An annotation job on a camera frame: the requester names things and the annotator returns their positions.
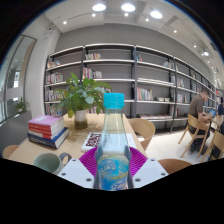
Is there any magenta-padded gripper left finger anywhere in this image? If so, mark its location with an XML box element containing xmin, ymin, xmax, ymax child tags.
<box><xmin>57</xmin><ymin>145</ymin><xmax>101</xmax><ymax>191</ymax></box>

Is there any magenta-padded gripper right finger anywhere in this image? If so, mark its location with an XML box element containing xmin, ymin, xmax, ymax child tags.
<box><xmin>127</xmin><ymin>145</ymin><xmax>169</xmax><ymax>190</ymax></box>

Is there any clear blue-capped drink bottle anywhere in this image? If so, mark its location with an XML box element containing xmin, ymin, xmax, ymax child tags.
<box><xmin>94</xmin><ymin>92</ymin><xmax>133</xmax><ymax>192</ymax></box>

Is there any patterned ceramic mug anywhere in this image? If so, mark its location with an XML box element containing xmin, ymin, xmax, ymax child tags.
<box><xmin>33</xmin><ymin>152</ymin><xmax>73</xmax><ymax>176</ymax></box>

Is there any open white booklet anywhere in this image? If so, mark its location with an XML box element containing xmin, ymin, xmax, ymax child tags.
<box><xmin>80</xmin><ymin>131</ymin><xmax>138</xmax><ymax>153</ymax></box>

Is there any navy blue book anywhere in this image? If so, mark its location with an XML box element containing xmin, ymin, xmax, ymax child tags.
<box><xmin>27</xmin><ymin>128</ymin><xmax>70</xmax><ymax>150</ymax></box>

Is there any red book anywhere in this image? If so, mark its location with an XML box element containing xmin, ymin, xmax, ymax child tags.
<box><xmin>27</xmin><ymin>125</ymin><xmax>65</xmax><ymax>137</ymax></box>
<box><xmin>27</xmin><ymin>121</ymin><xmax>65</xmax><ymax>133</ymax></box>

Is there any pink book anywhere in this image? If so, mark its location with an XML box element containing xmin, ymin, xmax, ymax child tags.
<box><xmin>27</xmin><ymin>114</ymin><xmax>65</xmax><ymax>127</ymax></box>

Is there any group of wooden chairs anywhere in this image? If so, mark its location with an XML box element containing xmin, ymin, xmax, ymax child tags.
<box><xmin>177</xmin><ymin>113</ymin><xmax>224</xmax><ymax>163</ymax></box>

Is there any person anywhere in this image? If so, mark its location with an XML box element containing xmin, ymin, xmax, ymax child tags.
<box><xmin>217</xmin><ymin>96</ymin><xmax>224</xmax><ymax>116</ymax></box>
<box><xmin>187</xmin><ymin>88</ymin><xmax>214</xmax><ymax>153</ymax></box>

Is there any small green potted plant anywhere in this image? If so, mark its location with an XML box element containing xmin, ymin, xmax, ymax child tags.
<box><xmin>13</xmin><ymin>97</ymin><xmax>30</xmax><ymax>114</ymax></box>

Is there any open laptop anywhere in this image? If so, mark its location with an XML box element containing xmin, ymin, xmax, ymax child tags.
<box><xmin>207</xmin><ymin>107</ymin><xmax>218</xmax><ymax>118</ymax></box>

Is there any group of ceiling lights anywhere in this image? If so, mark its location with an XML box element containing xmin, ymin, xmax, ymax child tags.
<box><xmin>61</xmin><ymin>2</ymin><xmax>211</xmax><ymax>58</ymax></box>

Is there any grey wall shelf unit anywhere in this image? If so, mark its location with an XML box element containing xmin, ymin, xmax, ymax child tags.
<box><xmin>44</xmin><ymin>42</ymin><xmax>218</xmax><ymax>134</ymax></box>

